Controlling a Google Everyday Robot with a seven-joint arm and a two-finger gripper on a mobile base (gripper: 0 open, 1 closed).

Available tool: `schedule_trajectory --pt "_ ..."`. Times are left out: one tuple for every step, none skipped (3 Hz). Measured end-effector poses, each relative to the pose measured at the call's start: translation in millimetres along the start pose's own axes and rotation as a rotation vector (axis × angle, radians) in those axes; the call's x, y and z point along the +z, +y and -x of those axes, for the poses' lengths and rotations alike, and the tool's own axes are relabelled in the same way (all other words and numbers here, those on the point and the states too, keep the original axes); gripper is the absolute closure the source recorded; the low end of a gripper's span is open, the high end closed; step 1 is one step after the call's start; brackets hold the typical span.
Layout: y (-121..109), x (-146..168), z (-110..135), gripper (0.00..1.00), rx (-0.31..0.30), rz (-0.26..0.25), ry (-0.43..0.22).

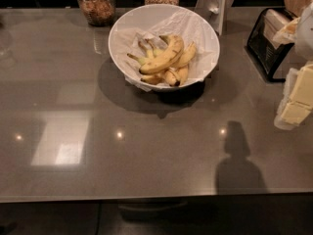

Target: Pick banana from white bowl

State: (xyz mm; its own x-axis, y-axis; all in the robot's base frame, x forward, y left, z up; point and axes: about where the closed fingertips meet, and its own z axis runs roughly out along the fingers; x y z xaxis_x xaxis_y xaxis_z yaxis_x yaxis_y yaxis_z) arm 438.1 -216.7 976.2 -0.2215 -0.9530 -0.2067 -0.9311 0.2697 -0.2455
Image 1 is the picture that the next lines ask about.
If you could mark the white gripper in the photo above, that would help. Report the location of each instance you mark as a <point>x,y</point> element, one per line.
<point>305,33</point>

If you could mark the white paper bowl liner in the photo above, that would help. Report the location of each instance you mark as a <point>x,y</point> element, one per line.
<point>192,26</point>

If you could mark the white stand behind bowl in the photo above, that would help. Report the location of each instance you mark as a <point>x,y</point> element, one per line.
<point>214,11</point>

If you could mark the white bowl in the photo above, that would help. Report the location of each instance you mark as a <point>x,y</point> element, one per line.
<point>137,20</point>

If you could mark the left glass jar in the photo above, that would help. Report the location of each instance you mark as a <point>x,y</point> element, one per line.
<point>98,12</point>

